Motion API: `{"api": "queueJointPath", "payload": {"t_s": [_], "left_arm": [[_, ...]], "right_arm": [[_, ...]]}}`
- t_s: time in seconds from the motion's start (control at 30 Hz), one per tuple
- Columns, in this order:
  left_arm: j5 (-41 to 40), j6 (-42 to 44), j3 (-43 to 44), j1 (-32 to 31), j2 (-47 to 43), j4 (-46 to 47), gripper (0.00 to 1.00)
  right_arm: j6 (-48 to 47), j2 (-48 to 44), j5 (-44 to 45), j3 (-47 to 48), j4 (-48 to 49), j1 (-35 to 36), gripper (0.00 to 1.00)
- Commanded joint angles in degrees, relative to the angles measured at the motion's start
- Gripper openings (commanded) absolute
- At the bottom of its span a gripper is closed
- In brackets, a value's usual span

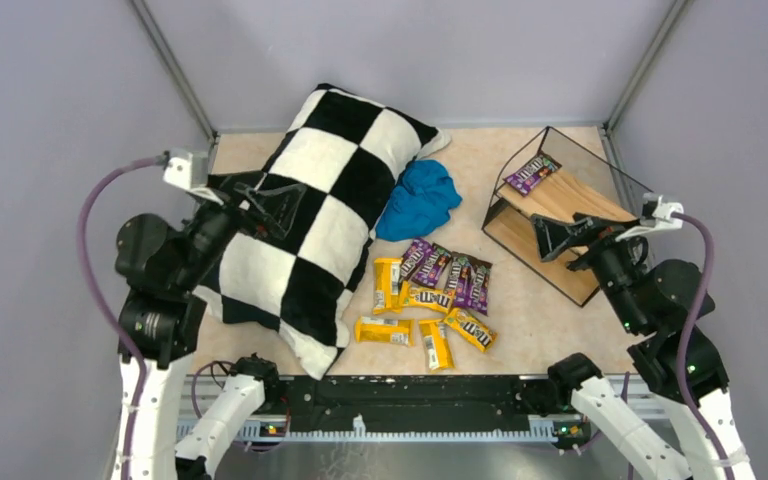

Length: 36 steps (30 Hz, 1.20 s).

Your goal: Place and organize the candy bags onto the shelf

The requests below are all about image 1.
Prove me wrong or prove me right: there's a purple candy bag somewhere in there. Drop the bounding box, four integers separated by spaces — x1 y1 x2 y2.
466 257 493 315
504 154 562 196
443 252 472 308
411 243 453 289
399 238 432 282

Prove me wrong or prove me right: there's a yellow candy bag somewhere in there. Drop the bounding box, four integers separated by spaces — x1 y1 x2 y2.
399 282 453 314
355 316 413 346
372 258 402 315
418 319 455 373
443 308 497 352

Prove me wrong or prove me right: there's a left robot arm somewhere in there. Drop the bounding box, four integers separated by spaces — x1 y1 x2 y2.
113 182 307 479

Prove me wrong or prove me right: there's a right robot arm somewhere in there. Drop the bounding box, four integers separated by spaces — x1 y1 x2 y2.
523 204 755 479

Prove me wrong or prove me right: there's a purple candy bag on shelf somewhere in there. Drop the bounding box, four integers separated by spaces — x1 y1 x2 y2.
504 154 562 196

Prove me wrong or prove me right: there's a black white checkered pillow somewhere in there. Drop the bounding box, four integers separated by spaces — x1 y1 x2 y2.
195 83 451 379

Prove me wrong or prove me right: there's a blue crumpled cloth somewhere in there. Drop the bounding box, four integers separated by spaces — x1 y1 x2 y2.
375 159 462 242

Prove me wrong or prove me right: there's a wire and wood shelf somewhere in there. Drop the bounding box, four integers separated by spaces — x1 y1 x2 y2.
481 125 654 309

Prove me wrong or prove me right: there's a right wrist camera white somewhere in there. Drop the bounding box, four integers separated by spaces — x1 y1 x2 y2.
616 192 684 241

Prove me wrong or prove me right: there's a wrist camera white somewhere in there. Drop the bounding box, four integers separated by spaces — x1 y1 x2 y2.
162 148 215 201
616 192 684 241

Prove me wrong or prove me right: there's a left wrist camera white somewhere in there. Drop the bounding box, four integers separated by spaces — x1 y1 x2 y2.
162 148 215 201

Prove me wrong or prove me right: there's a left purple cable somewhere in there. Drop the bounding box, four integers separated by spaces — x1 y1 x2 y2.
76 154 168 480

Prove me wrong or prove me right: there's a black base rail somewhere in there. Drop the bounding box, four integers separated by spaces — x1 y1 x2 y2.
178 373 664 445

